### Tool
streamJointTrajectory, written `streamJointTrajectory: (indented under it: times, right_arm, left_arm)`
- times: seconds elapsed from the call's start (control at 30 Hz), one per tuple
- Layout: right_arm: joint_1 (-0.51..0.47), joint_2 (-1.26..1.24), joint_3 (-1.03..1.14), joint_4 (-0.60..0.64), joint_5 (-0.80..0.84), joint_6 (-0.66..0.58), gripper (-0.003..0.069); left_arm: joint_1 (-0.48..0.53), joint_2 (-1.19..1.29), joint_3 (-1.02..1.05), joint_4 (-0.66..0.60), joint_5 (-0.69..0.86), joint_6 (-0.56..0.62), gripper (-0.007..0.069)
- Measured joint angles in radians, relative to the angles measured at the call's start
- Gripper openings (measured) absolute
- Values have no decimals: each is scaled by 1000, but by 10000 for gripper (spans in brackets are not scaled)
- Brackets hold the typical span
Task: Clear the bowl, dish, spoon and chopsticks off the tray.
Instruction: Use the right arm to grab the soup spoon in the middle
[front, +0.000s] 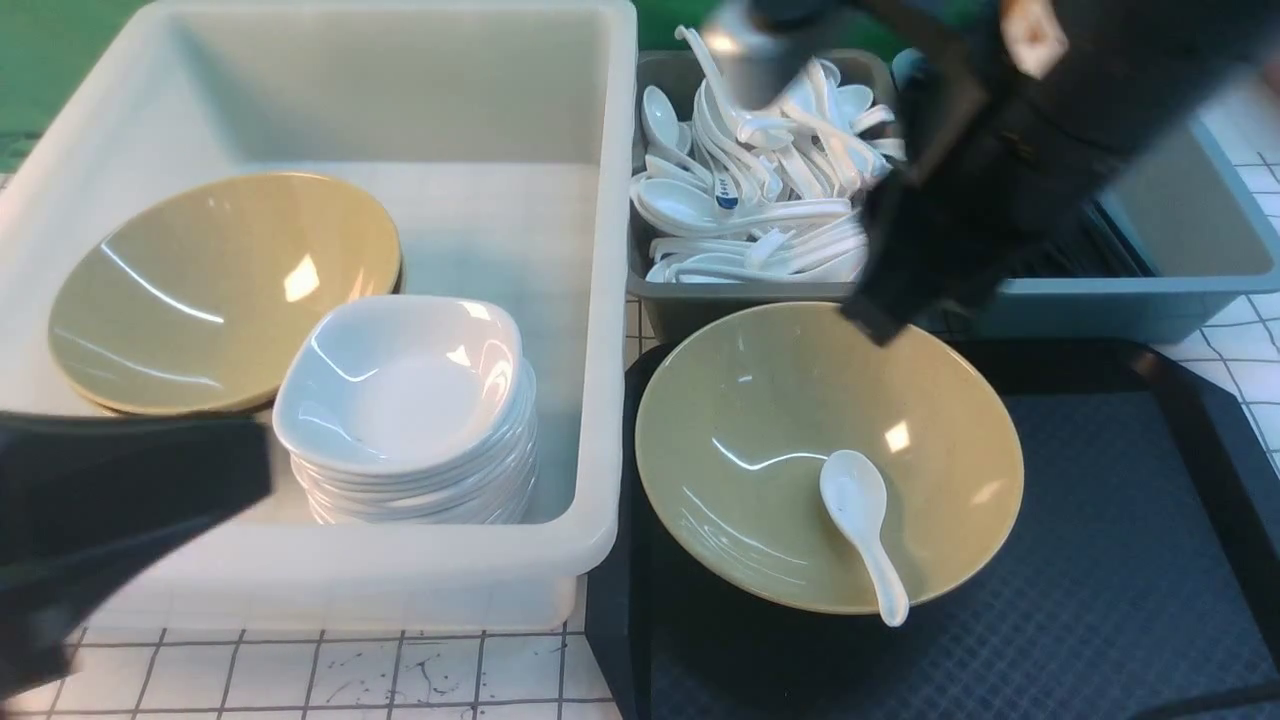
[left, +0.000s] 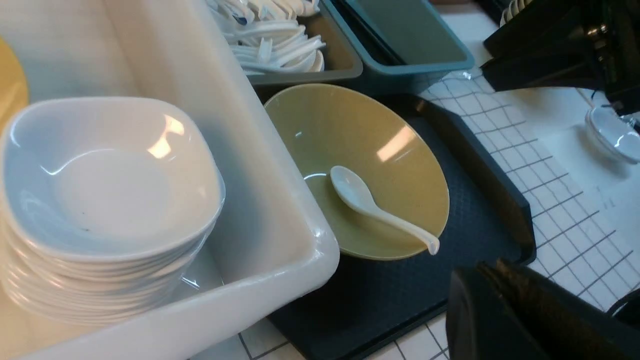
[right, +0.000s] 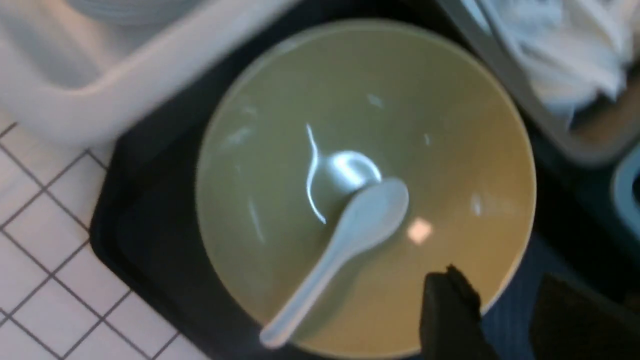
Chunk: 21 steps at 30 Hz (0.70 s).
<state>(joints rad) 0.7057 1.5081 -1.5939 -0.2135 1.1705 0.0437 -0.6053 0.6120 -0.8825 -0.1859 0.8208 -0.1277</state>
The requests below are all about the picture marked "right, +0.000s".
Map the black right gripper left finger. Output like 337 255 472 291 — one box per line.
419 264 499 360

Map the tan noodle bowl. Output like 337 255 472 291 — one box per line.
195 19 537 360

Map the white ceramic soup spoon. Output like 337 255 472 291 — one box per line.
259 178 410 350

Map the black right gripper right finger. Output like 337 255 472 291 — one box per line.
530 273 640 360

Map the grey spoon bin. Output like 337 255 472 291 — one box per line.
437 0 640 167

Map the blue chopstick bin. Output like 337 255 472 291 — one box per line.
611 145 640 240

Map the pile of white spoons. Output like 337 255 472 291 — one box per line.
464 0 639 120

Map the large white plastic tub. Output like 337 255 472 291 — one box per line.
0 0 298 146

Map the black serving tray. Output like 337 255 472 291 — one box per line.
90 0 639 360

